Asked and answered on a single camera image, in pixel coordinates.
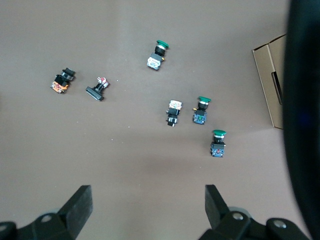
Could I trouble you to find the black selector switch orange block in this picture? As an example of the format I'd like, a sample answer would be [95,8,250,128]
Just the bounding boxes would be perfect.
[49,66,76,95]
[164,99,184,128]

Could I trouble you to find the brown cardboard box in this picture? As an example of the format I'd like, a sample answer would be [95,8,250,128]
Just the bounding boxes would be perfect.
[251,33,288,130]

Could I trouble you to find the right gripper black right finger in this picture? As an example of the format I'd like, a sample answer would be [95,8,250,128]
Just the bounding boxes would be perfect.
[198,184,313,240]

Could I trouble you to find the green mushroom push button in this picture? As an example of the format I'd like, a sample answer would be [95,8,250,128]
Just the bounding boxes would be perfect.
[191,96,213,126]
[209,129,228,158]
[146,39,170,71]

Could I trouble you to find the brown paper table cover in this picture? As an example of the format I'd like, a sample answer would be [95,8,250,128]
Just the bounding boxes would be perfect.
[0,0,320,240]

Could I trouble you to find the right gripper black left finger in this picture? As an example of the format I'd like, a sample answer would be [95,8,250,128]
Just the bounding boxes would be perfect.
[0,184,94,240]

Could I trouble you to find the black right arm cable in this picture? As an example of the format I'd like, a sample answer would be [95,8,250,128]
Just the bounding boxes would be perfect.
[281,0,320,240]

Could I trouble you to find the black square-head red switch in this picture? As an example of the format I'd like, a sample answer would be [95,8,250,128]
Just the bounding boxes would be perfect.
[85,76,111,102]

